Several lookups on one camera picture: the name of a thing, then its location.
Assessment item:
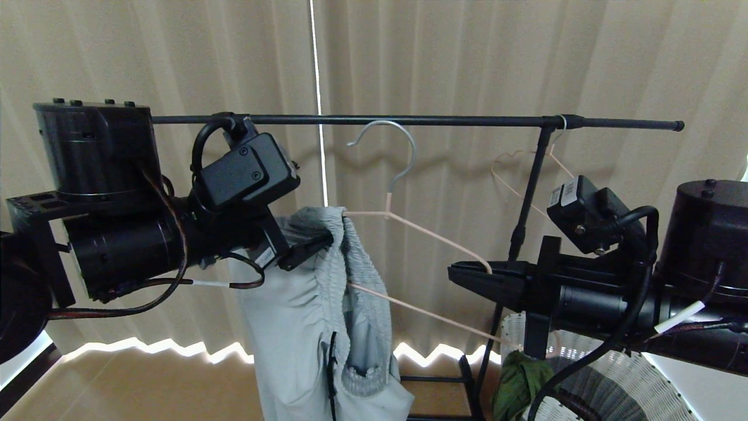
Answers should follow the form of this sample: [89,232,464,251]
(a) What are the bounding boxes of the green garment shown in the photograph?
[491,350,556,421]

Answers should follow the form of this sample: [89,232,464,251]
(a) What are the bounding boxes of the pink clothes hanger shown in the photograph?
[490,130,579,223]
[342,120,527,351]

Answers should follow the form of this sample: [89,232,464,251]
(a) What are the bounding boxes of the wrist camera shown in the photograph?
[190,114,302,212]
[546,174,650,258]

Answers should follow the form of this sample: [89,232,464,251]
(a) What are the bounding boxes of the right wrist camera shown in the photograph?
[546,174,650,258]

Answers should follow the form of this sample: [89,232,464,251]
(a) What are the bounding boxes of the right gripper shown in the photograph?
[523,237,656,358]

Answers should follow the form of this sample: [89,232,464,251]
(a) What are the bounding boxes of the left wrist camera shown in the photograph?
[190,114,302,212]

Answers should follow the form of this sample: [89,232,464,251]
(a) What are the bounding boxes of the beige curtain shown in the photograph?
[0,0,748,366]

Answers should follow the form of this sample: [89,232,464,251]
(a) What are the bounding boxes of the white laundry basket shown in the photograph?
[500,313,702,421]

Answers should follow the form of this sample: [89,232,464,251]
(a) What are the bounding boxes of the pale grey shorts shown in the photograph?
[228,206,415,421]

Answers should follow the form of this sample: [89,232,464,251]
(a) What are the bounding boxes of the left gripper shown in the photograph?
[67,208,293,302]

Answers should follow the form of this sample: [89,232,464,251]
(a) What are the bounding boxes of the black clothes rack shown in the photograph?
[151,113,685,421]

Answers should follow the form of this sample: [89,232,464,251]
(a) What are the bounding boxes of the black cable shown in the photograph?
[191,115,241,176]
[528,206,661,421]

